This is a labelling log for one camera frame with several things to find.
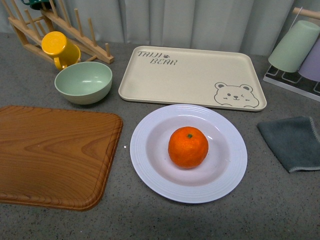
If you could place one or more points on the wooden grain tray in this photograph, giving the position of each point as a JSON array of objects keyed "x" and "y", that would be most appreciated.
[{"x": 56, "y": 158}]

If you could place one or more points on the white cup drying rack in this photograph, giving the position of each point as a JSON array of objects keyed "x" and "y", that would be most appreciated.
[{"x": 293, "y": 81}]

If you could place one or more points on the wooden dish rack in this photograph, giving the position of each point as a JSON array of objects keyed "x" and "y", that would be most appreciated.
[{"x": 31, "y": 31}]

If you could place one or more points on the orange fruit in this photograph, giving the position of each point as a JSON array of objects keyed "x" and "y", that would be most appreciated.
[{"x": 188, "y": 147}]

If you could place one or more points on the purple cup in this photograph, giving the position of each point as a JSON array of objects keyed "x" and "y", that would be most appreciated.
[{"x": 310, "y": 68}]

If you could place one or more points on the yellow mug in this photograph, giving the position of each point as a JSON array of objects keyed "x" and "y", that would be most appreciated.
[{"x": 59, "y": 48}]

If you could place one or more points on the light green cup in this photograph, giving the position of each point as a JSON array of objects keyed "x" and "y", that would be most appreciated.
[{"x": 293, "y": 48}]

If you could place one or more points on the grey green cloth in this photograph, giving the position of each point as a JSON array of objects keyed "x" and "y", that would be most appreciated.
[{"x": 294, "y": 141}]

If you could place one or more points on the dark green mug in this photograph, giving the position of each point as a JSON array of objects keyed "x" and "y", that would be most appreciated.
[{"x": 37, "y": 4}]

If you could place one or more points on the beige bear tray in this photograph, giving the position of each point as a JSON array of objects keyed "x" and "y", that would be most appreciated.
[{"x": 214, "y": 79}]

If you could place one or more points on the green bowl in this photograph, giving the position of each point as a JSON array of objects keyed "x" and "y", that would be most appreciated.
[{"x": 84, "y": 83}]

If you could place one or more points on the white round plate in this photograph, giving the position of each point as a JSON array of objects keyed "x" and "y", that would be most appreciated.
[{"x": 220, "y": 172}]

